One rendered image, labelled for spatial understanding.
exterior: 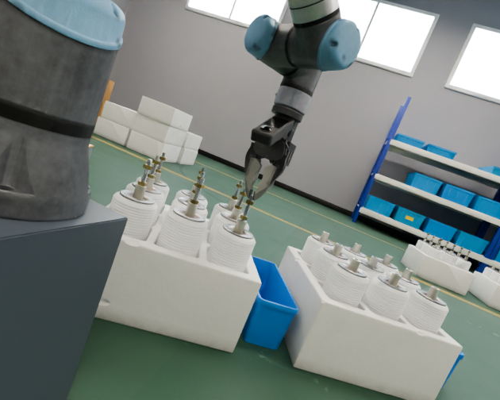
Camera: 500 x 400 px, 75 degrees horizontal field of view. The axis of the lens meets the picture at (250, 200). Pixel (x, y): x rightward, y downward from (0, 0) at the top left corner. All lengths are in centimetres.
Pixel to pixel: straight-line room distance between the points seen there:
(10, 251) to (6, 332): 9
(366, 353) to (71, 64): 82
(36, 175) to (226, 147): 590
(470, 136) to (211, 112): 436
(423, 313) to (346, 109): 518
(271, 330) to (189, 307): 23
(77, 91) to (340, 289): 69
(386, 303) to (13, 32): 85
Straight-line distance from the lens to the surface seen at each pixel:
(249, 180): 73
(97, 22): 37
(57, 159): 37
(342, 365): 90
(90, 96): 38
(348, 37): 58
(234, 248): 72
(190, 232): 71
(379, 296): 90
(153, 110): 344
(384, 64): 615
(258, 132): 65
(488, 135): 627
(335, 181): 582
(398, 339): 92
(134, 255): 70
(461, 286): 305
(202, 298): 73
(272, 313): 83
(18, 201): 36
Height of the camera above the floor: 44
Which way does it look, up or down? 8 degrees down
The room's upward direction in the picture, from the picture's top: 22 degrees clockwise
